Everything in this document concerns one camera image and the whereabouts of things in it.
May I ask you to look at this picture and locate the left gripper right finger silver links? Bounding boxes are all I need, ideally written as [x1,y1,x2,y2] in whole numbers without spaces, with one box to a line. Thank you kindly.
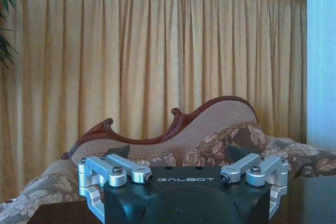
[219,144,289,221]

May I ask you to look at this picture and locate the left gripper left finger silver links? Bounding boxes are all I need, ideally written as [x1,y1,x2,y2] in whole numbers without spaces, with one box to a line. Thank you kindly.
[77,144,154,223]

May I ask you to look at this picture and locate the large floral brown cushion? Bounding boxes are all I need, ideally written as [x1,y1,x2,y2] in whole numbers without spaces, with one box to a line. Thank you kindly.
[181,121,269,167]

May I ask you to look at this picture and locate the small floral tasselled cushion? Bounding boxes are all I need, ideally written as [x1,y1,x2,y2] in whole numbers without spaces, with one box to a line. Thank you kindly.
[146,147,182,167]

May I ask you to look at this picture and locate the carved wood chaise sofa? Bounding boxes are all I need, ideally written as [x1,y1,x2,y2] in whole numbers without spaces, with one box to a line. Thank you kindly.
[0,95,336,224]

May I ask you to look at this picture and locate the beige pleated curtain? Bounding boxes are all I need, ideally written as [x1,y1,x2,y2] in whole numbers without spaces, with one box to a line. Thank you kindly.
[0,0,308,201]

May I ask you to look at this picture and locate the green leafy plant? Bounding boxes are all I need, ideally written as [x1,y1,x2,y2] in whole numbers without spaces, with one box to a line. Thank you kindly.
[0,0,22,70]

